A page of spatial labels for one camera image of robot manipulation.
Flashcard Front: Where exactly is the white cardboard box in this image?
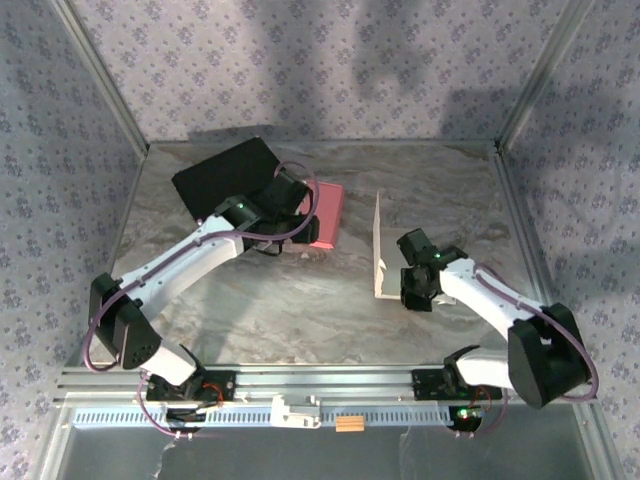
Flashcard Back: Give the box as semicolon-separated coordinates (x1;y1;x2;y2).
372;189;457;307

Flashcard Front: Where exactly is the pink paper box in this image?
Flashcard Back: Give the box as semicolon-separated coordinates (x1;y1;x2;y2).
305;182;346;251

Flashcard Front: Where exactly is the black ribbed metal case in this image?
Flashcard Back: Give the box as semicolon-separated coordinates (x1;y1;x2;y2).
171;137;281;224

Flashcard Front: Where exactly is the aluminium table edge bar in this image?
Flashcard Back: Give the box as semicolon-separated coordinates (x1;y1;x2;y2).
494;147;584;366

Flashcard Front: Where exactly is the black controller board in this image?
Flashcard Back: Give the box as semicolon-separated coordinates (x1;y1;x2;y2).
164;403;224;427
448;403;485;432

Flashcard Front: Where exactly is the grey metal plate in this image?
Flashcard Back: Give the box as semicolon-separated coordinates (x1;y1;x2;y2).
42;399;621;480

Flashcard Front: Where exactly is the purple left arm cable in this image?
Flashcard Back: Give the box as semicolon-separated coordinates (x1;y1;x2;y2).
82;159;321;441

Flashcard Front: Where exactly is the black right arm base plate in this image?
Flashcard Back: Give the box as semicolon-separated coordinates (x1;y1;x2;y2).
410;368;503;402

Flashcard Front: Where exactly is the aluminium mounting rail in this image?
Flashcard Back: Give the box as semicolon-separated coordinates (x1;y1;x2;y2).
54;364;599;405

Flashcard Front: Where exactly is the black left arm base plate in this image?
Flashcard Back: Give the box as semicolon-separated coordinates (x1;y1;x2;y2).
144;368;237;404

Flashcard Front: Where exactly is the white plastic bracket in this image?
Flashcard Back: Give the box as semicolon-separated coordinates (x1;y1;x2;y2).
269;393;323;430

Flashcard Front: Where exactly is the aluminium frame post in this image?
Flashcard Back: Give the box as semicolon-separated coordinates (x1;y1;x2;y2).
494;0;599;151
49;0;151;154

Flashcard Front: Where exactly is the white slotted cable duct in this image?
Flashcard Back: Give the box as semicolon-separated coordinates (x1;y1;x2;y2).
72;405;454;429

